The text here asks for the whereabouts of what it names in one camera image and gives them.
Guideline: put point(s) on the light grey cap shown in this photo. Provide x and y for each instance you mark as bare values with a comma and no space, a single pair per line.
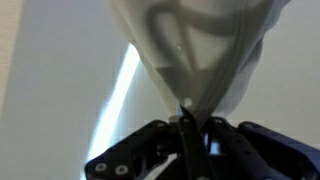
200,50

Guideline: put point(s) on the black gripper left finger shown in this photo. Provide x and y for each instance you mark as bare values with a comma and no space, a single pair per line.
140,146

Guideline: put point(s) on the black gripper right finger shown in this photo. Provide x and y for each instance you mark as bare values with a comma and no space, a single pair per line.
260,150

